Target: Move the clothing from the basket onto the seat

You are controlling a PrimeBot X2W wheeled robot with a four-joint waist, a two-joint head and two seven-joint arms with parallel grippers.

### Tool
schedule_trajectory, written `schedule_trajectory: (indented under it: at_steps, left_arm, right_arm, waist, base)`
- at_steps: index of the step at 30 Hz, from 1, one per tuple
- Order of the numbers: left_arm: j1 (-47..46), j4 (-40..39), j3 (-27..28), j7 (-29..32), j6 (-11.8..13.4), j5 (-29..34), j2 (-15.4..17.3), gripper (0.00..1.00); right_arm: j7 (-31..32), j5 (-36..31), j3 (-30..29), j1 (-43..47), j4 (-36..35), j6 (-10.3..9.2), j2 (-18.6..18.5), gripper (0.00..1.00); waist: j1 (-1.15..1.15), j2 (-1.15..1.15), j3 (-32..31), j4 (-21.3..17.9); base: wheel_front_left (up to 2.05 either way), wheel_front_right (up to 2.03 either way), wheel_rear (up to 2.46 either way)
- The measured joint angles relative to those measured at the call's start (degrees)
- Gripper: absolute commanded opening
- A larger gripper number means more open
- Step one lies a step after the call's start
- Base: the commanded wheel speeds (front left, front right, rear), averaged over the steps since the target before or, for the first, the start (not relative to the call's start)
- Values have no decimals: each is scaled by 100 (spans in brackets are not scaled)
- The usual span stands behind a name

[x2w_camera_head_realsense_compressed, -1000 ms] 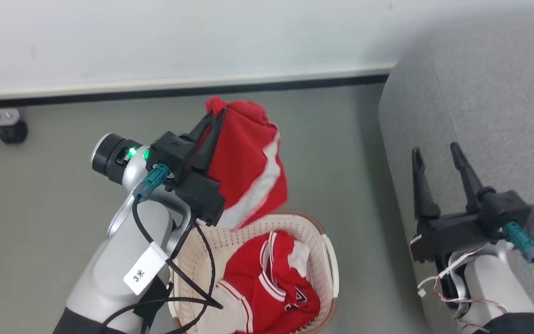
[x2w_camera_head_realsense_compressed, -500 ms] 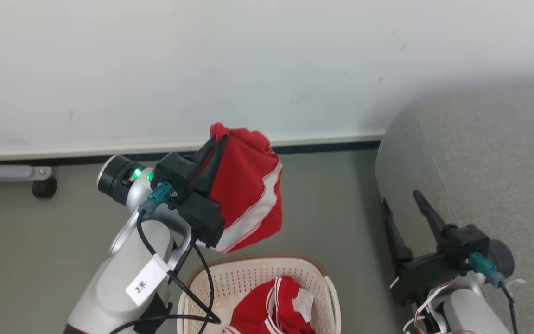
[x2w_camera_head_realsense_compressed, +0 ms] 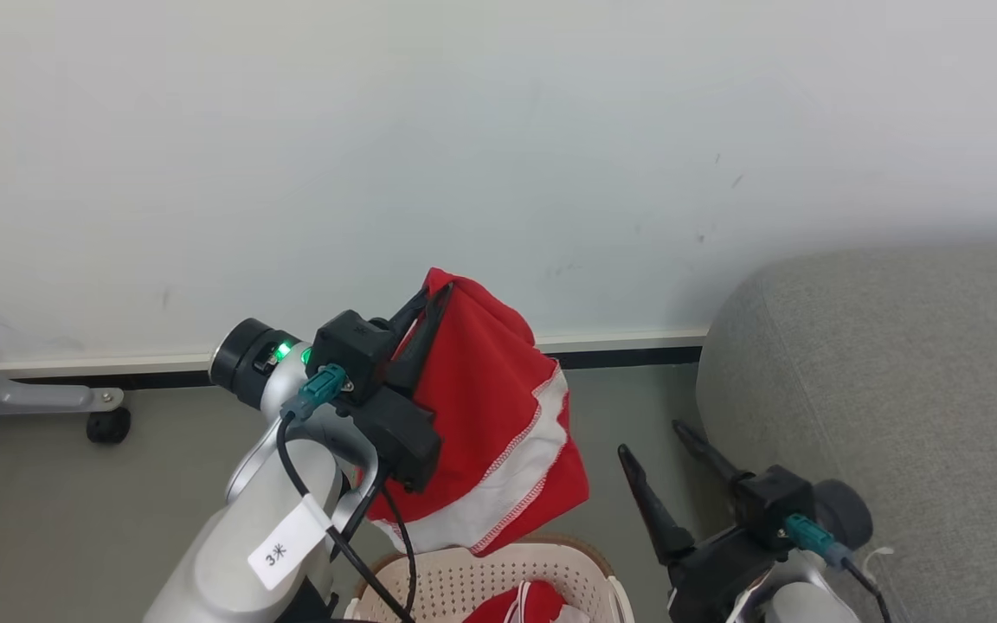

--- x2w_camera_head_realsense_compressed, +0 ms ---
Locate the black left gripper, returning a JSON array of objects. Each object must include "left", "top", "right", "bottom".
[{"left": 350, "top": 283, "right": 455, "bottom": 494}]

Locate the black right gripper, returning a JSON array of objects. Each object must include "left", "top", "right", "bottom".
[{"left": 617, "top": 421, "right": 787, "bottom": 623}]

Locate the red garment with white trim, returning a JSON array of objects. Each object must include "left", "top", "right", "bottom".
[{"left": 366, "top": 267, "right": 591, "bottom": 556}]

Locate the plain red garment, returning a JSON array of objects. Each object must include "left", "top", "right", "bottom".
[{"left": 462, "top": 580, "right": 591, "bottom": 623}]

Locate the cream perforated plastic laundry basket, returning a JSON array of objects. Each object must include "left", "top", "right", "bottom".
[{"left": 343, "top": 536, "right": 636, "bottom": 623}]

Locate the grey fabric sofa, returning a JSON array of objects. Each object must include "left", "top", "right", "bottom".
[{"left": 695, "top": 237, "right": 997, "bottom": 623}]

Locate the white and black baseboard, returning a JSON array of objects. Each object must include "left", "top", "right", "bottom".
[{"left": 0, "top": 328, "right": 712, "bottom": 391}]

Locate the black caster wheel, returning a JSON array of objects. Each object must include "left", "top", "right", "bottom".
[{"left": 86, "top": 407, "right": 132, "bottom": 446}]

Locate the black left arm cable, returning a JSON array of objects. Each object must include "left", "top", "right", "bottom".
[{"left": 277, "top": 414, "right": 417, "bottom": 623}]

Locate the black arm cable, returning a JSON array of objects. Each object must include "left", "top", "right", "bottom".
[
  {"left": 277, "top": 414, "right": 417, "bottom": 623},
  {"left": 839, "top": 558, "right": 894, "bottom": 623}
]

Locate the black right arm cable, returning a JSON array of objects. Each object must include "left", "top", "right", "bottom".
[{"left": 839, "top": 558, "right": 894, "bottom": 623}]

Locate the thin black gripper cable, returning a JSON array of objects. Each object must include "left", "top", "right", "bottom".
[{"left": 377, "top": 483, "right": 418, "bottom": 622}]

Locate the white paper cable tag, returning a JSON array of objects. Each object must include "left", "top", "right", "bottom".
[{"left": 247, "top": 494, "right": 331, "bottom": 592}]

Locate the grey metal frame leg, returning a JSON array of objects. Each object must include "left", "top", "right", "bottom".
[{"left": 0, "top": 315, "right": 125, "bottom": 417}]

